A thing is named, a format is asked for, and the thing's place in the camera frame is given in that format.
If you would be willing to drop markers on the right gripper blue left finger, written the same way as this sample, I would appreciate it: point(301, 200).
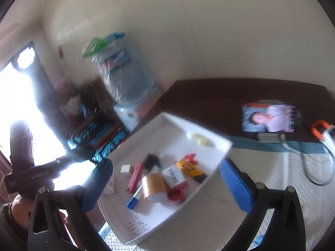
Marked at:
point(79, 200)

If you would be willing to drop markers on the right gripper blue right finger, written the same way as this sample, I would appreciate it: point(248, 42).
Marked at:
point(252, 198)

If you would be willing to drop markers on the white blue marker pen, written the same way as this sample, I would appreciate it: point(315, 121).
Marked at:
point(135, 198)

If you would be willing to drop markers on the red bottle cap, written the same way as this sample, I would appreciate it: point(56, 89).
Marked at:
point(175, 195)

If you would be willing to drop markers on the person's left hand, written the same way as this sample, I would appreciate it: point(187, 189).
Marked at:
point(21, 208)

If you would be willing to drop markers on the red flat stick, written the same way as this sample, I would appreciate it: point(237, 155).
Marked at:
point(132, 186)

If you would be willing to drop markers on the yellow black utility knife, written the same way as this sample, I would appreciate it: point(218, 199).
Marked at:
point(190, 170)

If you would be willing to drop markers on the carved wooden chair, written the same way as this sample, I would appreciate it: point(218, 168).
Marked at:
point(92, 120)

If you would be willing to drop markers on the brown packing tape roll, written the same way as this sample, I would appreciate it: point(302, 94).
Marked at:
point(154, 188)

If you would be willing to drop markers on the yellow white small bottle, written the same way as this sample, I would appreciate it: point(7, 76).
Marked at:
point(200, 139)

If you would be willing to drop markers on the red white small box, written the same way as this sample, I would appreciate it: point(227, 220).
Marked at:
point(174, 178)

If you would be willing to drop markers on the white black charger plug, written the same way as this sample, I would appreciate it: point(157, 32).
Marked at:
point(151, 161)

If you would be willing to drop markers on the white cardboard tray box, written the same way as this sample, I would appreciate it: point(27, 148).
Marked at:
point(166, 136)

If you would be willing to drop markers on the orange clip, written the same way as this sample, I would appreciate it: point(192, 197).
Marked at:
point(319, 127)

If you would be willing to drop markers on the water dispenser with bottle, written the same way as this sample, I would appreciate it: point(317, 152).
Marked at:
point(125, 76)

